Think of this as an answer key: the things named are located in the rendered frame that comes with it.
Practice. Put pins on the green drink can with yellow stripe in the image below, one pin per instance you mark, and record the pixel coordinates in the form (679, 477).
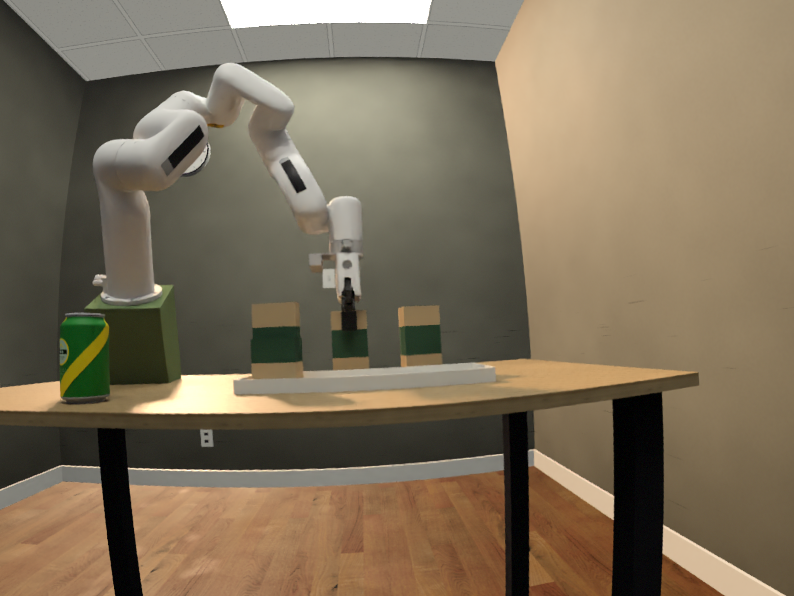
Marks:
(84, 358)

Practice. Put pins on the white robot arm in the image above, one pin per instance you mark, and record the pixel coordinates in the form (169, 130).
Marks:
(122, 166)

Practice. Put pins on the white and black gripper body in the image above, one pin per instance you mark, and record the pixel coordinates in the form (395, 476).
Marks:
(352, 260)

